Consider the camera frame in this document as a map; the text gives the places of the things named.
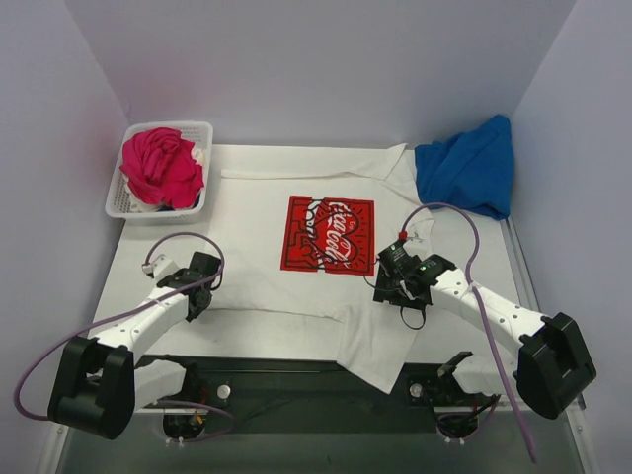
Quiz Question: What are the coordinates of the white t-shirt red print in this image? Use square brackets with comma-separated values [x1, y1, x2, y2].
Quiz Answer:
[208, 144, 434, 393]

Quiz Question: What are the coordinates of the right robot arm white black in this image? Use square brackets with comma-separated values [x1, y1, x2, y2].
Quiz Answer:
[373, 240, 596, 420]

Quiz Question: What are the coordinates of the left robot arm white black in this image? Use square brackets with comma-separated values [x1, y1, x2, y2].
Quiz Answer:
[47, 252, 222, 439]

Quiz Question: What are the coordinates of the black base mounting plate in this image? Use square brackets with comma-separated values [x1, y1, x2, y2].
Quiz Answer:
[156, 355, 499, 441]

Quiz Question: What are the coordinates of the white plastic laundry basket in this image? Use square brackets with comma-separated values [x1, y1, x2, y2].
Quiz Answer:
[105, 120, 213, 225]

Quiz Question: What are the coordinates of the red pink t-shirt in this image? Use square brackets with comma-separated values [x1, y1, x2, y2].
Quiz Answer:
[119, 127, 204, 207]

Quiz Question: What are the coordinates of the blue t-shirt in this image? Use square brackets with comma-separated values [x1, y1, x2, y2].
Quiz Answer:
[414, 115, 514, 220]

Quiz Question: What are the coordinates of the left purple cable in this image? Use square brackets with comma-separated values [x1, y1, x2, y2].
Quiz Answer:
[12, 229, 238, 443]

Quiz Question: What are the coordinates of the purple cable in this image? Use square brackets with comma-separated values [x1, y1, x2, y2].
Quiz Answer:
[12, 229, 238, 443]
[398, 201, 538, 464]

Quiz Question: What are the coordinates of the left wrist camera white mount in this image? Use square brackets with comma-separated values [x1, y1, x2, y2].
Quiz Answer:
[141, 254, 180, 286]

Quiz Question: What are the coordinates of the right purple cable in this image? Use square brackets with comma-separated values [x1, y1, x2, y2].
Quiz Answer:
[398, 201, 538, 464]

